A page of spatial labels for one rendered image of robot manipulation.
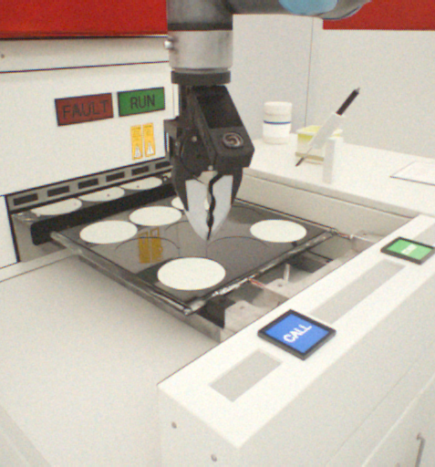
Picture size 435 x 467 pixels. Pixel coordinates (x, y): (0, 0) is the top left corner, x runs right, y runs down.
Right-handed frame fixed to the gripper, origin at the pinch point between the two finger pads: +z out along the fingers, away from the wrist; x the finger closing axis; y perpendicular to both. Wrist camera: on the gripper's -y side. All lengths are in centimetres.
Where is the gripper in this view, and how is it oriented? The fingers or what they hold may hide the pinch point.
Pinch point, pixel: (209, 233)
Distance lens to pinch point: 61.4
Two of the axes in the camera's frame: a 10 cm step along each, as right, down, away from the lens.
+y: -3.7, -3.7, 8.5
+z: 0.0, 9.1, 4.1
